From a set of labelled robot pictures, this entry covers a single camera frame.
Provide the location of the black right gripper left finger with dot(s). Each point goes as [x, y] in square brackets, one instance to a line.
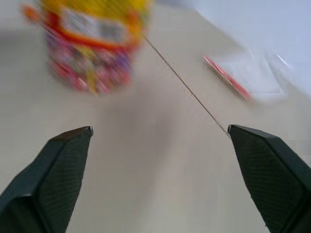
[46, 184]

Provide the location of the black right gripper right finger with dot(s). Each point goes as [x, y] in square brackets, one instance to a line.
[274, 179]

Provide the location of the colourful lollipop jar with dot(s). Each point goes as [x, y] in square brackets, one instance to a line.
[94, 43]

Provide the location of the clear plastic bag red strip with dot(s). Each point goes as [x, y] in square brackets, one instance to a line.
[245, 72]

